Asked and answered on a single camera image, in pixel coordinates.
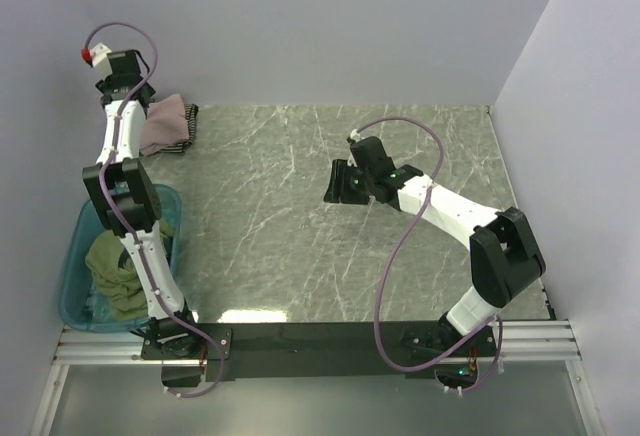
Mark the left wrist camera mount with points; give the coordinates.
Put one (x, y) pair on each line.
(98, 58)

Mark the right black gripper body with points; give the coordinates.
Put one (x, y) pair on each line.
(361, 188)

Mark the black base beam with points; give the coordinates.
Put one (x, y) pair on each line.
(263, 350)

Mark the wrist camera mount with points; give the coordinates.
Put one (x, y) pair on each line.
(353, 137)
(98, 58)

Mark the blue plastic basket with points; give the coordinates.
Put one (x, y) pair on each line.
(81, 305)

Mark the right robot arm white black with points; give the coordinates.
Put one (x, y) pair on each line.
(505, 258)

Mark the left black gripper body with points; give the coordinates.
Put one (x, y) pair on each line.
(105, 85)

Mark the pink tank top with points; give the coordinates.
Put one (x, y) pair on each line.
(166, 125)

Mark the striped folded tank top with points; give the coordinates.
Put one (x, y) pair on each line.
(180, 148)

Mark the aluminium rail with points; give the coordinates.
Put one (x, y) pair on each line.
(77, 348)

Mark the green tank top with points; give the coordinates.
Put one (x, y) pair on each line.
(115, 277)

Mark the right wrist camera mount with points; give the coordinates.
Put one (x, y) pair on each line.
(353, 137)

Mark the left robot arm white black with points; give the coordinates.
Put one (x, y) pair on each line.
(127, 202)

